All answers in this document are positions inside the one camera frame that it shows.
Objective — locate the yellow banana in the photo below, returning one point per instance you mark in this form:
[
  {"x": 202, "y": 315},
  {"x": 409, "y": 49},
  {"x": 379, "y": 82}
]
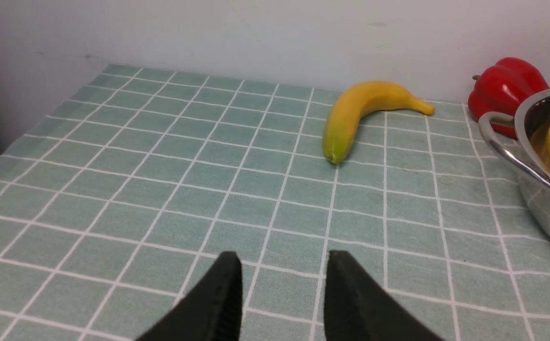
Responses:
[{"x": 354, "y": 104}]

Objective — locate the green checkered tablecloth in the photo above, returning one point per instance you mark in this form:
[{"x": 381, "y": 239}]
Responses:
[{"x": 118, "y": 202}]

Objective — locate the stainless steel pot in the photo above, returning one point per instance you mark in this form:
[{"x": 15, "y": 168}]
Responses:
[{"x": 531, "y": 160}]

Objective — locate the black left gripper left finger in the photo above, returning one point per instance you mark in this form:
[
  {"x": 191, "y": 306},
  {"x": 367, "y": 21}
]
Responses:
[{"x": 212, "y": 310}]

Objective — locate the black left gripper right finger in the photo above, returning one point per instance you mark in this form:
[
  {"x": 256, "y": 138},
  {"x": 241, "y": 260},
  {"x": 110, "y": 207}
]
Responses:
[{"x": 357, "y": 308}]

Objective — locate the red bell pepper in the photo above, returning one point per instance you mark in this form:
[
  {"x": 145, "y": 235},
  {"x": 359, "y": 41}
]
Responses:
[{"x": 504, "y": 86}]

